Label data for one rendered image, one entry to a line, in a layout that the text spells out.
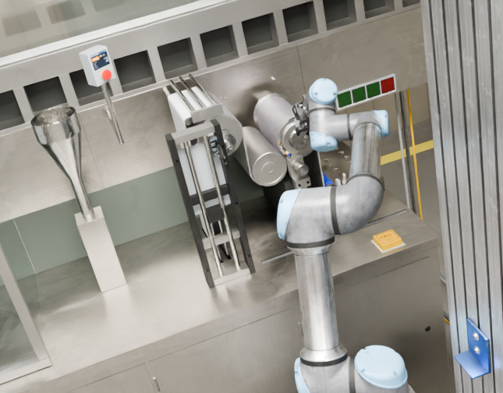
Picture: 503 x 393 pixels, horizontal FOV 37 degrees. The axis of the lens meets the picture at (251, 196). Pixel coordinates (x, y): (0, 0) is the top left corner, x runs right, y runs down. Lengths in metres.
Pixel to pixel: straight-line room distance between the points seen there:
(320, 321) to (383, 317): 0.81
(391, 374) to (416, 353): 0.95
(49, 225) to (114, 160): 0.33
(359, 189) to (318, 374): 0.45
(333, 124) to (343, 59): 0.76
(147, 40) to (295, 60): 0.54
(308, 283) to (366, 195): 0.25
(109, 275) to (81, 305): 0.13
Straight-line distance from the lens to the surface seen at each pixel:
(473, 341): 1.60
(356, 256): 2.46
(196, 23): 2.60
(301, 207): 1.75
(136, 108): 2.63
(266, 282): 2.42
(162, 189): 2.77
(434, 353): 2.83
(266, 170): 2.47
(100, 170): 2.69
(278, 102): 2.61
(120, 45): 2.57
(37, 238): 2.78
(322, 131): 2.09
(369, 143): 1.96
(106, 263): 2.55
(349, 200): 1.74
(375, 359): 1.86
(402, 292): 2.59
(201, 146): 2.26
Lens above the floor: 2.30
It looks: 29 degrees down
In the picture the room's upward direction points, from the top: 13 degrees counter-clockwise
